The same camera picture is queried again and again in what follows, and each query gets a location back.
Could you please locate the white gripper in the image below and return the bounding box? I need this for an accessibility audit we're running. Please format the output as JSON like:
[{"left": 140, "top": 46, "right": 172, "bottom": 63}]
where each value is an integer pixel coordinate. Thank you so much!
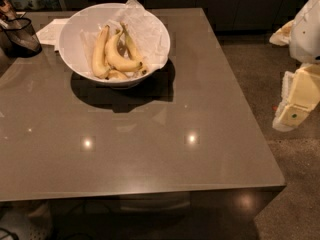
[{"left": 269, "top": 0, "right": 320, "bottom": 132}]

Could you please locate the small bottom banana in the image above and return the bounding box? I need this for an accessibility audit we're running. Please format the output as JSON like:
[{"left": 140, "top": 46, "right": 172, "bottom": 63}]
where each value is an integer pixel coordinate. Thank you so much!
[{"left": 106, "top": 69, "right": 128, "bottom": 80}]

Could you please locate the white bowl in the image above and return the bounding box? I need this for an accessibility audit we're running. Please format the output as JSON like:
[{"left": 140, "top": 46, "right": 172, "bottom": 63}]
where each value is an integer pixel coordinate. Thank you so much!
[{"left": 59, "top": 2, "right": 170, "bottom": 88}]

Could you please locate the white paper napkin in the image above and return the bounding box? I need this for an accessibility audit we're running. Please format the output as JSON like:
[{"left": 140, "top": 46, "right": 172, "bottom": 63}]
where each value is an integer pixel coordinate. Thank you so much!
[{"left": 36, "top": 18, "right": 68, "bottom": 51}]

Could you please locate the black mesh basket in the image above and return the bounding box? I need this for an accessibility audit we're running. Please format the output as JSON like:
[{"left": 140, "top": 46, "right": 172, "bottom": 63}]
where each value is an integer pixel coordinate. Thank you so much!
[{"left": 0, "top": 18, "right": 42, "bottom": 58}]

